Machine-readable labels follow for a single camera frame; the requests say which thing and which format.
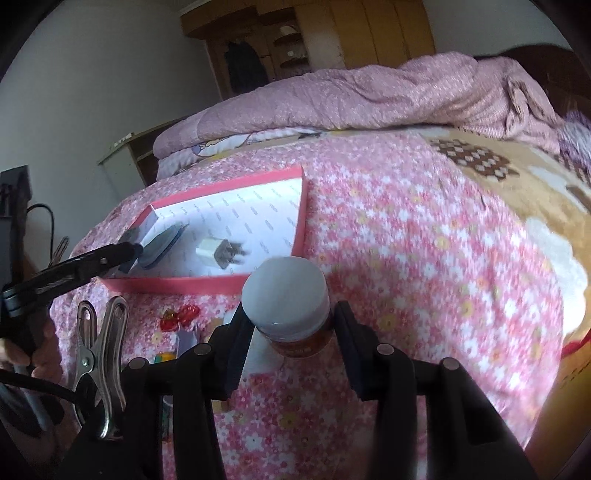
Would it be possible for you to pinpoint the blue grey oval device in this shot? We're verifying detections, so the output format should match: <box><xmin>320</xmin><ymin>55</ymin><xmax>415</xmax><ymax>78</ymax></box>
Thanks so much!
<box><xmin>137</xmin><ymin>223</ymin><xmax>186</xmax><ymax>270</ymax></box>

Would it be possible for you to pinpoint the white earbuds charging case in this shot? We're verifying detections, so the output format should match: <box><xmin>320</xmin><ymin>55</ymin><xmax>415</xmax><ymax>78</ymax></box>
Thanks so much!
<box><xmin>242</xmin><ymin>329</ymin><xmax>284</xmax><ymax>377</ymax></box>

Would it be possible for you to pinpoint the red candy wrapper charm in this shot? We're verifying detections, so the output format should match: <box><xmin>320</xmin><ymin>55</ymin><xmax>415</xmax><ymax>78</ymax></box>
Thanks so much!
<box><xmin>159</xmin><ymin>304</ymin><xmax>200</xmax><ymax>332</ymax></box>

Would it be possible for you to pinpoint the green lighter with characters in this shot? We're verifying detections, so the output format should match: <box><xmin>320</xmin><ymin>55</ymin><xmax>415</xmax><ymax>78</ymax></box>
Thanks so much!
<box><xmin>154</xmin><ymin>352</ymin><xmax>176</xmax><ymax>363</ymax></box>

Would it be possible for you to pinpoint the white lid orange jar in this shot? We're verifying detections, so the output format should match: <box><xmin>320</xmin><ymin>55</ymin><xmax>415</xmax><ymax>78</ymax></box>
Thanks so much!
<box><xmin>240</xmin><ymin>256</ymin><xmax>332</xmax><ymax>358</ymax></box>

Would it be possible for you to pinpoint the white usb wall charger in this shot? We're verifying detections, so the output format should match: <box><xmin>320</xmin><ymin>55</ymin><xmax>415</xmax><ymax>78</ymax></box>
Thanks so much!
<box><xmin>195</xmin><ymin>237</ymin><xmax>249</xmax><ymax>270</ymax></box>

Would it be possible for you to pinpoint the lavender plastic holder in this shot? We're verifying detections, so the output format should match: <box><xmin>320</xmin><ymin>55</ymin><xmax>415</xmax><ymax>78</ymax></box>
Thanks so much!
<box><xmin>176</xmin><ymin>327</ymin><xmax>199</xmax><ymax>358</ymax></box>

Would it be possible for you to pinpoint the person's left hand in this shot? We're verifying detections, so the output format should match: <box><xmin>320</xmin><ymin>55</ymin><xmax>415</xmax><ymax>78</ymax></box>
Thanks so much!
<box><xmin>0</xmin><ymin>308</ymin><xmax>63</xmax><ymax>384</ymax></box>

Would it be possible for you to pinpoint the metal spring clamp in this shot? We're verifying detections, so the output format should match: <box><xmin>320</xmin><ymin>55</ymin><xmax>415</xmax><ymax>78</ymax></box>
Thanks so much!
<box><xmin>74</xmin><ymin>296</ymin><xmax>129</xmax><ymax>440</ymax></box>

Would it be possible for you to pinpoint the white bedside cabinet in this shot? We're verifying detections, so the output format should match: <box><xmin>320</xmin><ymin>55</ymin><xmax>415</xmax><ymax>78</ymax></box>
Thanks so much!
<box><xmin>97</xmin><ymin>117</ymin><xmax>183</xmax><ymax>201</ymax></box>

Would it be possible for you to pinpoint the cartoon print pillow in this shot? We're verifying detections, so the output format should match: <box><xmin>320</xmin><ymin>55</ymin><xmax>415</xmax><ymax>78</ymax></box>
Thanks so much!
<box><xmin>156</xmin><ymin>127</ymin><xmax>325</xmax><ymax>181</ymax></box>

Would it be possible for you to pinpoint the pink shallow cardboard box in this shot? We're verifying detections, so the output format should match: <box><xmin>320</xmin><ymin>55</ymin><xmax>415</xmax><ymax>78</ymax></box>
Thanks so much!
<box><xmin>102</xmin><ymin>165</ymin><xmax>308</xmax><ymax>295</ymax></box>

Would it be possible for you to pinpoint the pink floral bed sheet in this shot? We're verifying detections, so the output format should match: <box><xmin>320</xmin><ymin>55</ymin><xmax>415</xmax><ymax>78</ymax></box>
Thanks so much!
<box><xmin>75</xmin><ymin>132</ymin><xmax>562</xmax><ymax>479</ymax></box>

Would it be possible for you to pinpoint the wooden wardrobe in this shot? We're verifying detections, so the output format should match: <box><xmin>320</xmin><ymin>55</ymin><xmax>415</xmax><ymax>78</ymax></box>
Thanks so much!
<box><xmin>180</xmin><ymin>1</ymin><xmax>436</xmax><ymax>98</ymax></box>

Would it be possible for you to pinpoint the pink quilted duvet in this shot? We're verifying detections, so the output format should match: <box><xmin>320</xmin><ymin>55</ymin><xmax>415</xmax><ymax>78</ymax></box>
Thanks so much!
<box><xmin>153</xmin><ymin>52</ymin><xmax>563</xmax><ymax>159</ymax></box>

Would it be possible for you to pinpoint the dark wooden headboard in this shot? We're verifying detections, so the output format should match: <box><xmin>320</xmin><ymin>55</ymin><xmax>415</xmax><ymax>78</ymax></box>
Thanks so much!
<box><xmin>475</xmin><ymin>44</ymin><xmax>590</xmax><ymax>119</ymax></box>

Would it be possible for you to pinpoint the black cable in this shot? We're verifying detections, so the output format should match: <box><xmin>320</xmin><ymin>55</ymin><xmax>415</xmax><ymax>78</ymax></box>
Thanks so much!
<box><xmin>25</xmin><ymin>202</ymin><xmax>56</xmax><ymax>273</ymax></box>

